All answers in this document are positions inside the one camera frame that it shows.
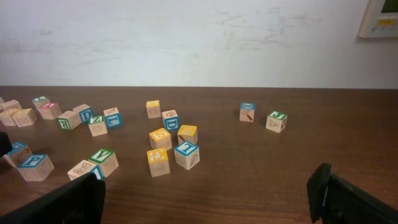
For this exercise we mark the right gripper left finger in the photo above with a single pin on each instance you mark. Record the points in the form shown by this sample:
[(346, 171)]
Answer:
[(79, 201)]

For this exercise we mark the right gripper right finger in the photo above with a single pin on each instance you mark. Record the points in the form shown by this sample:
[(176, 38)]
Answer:
[(334, 200)]

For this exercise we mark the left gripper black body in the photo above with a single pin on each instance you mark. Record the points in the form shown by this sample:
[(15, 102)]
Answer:
[(5, 144)]

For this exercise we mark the red A block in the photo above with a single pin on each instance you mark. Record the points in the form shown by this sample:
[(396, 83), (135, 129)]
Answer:
[(50, 111)]

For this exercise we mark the blue H block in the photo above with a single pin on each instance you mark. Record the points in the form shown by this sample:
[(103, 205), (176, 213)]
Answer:
[(20, 151)]

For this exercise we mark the yellow block left pair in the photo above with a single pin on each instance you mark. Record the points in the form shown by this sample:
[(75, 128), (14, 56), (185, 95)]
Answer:
[(7, 116)]

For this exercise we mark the yellow block pair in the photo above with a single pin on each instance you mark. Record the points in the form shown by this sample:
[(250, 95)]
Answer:
[(7, 116), (25, 117)]

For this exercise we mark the yellow block right pair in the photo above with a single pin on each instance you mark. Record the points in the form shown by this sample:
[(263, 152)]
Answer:
[(25, 117)]

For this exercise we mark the white wooden X block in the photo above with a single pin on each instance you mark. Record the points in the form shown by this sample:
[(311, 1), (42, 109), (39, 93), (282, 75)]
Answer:
[(85, 167)]

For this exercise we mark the blue P block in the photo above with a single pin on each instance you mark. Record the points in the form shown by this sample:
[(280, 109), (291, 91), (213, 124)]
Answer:
[(36, 167)]

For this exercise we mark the plain wooden block top left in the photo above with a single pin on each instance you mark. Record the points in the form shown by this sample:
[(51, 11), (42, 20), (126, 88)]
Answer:
[(12, 104)]

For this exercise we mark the green V block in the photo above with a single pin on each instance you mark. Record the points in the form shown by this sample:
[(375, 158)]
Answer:
[(106, 160)]

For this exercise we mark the green L block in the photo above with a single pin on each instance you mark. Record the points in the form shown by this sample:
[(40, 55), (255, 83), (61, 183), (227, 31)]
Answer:
[(40, 101)]

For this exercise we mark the wooden block green side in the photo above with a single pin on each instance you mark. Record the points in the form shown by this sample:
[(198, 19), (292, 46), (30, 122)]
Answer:
[(69, 120)]

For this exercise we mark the green Z block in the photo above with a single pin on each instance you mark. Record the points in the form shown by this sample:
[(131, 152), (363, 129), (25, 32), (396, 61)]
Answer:
[(97, 125)]

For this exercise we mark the yellow E block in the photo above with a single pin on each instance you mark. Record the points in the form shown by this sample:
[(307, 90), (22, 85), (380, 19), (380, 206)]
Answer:
[(158, 162)]

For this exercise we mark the red G block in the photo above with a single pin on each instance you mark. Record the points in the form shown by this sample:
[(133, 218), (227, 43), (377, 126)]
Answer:
[(85, 113)]

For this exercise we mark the green J block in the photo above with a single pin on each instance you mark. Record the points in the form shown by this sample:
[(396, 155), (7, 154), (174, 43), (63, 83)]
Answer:
[(276, 121)]

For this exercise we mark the yellow S block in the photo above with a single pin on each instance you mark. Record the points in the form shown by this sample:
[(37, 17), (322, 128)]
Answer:
[(160, 138)]

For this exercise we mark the blue I block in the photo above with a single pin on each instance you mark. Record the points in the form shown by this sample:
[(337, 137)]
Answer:
[(187, 155)]

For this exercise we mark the yellow block top centre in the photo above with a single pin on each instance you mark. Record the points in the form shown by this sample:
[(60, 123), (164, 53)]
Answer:
[(153, 109)]

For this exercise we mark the wooden block blue D side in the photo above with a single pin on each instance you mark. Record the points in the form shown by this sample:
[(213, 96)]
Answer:
[(170, 120)]

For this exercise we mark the blue X block far right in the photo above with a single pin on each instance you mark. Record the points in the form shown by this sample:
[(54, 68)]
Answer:
[(247, 111)]

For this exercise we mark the yellow block right cluster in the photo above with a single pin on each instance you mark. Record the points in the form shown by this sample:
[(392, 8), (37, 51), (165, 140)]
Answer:
[(187, 133)]

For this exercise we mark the wall mounted white panel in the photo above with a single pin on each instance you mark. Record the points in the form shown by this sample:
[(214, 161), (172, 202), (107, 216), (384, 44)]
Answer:
[(380, 20)]

